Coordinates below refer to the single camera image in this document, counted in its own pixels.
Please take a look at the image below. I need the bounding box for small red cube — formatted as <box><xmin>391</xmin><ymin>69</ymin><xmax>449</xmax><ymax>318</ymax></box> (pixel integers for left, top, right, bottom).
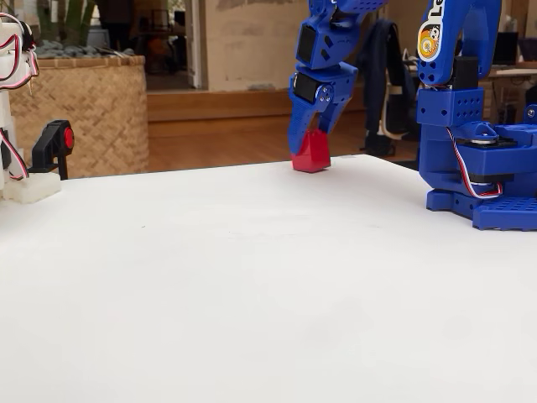
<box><xmin>291</xmin><ymin>128</ymin><xmax>332</xmax><ymax>174</ymax></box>

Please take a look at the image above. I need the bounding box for dark blue hanging jacket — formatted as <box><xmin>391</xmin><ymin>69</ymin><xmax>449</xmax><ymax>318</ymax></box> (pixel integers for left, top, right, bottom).
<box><xmin>359</xmin><ymin>18</ymin><xmax>421</xmax><ymax>158</ymax></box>

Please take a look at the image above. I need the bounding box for black computer monitor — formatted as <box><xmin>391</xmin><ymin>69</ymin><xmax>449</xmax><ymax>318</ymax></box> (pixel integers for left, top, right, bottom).
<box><xmin>488</xmin><ymin>31</ymin><xmax>520</xmax><ymax>66</ymax></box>

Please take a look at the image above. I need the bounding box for white office desk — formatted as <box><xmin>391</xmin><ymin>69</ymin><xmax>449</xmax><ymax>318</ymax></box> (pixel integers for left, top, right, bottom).
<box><xmin>477</xmin><ymin>60</ymin><xmax>537</xmax><ymax>127</ymax></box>

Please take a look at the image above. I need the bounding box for woven wicker basket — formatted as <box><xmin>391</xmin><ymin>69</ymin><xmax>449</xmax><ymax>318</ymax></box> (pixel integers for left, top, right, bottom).
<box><xmin>8</xmin><ymin>54</ymin><xmax>149</xmax><ymax>180</ymax></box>

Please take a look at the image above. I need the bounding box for black clamp with red knob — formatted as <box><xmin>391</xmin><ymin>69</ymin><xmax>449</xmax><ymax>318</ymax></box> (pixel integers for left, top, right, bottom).
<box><xmin>27</xmin><ymin>119</ymin><xmax>76</xmax><ymax>181</ymax></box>

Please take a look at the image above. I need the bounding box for green potted plant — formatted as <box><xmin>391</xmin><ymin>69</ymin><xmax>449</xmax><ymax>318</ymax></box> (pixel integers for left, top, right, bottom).
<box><xmin>34</xmin><ymin>0</ymin><xmax>136</xmax><ymax>60</ymax></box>

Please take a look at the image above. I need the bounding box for white door frame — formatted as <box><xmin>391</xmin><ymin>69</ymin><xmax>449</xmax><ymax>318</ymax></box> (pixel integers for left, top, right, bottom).
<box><xmin>184</xmin><ymin>0</ymin><xmax>208</xmax><ymax>91</ymax></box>

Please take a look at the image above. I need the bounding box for red white servo wire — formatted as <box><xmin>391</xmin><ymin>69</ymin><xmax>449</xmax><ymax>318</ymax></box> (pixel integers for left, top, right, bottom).
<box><xmin>445</xmin><ymin>125</ymin><xmax>503</xmax><ymax>200</ymax></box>

